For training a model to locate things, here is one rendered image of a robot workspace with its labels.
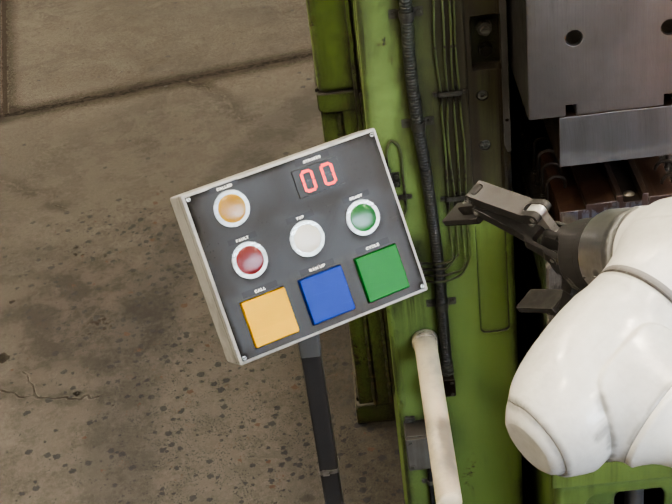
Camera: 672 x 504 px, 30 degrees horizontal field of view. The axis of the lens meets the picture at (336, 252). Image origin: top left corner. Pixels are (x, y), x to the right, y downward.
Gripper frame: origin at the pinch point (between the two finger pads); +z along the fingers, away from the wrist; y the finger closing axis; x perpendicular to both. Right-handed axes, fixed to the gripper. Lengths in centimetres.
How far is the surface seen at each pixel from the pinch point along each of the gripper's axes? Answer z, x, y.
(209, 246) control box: 64, -5, -9
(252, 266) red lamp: 63, -3, -2
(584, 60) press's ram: 44, 55, 10
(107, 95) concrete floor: 362, 90, -7
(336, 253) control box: 62, 9, 7
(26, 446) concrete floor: 214, -37, 29
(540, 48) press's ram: 46, 51, 4
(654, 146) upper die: 47, 58, 30
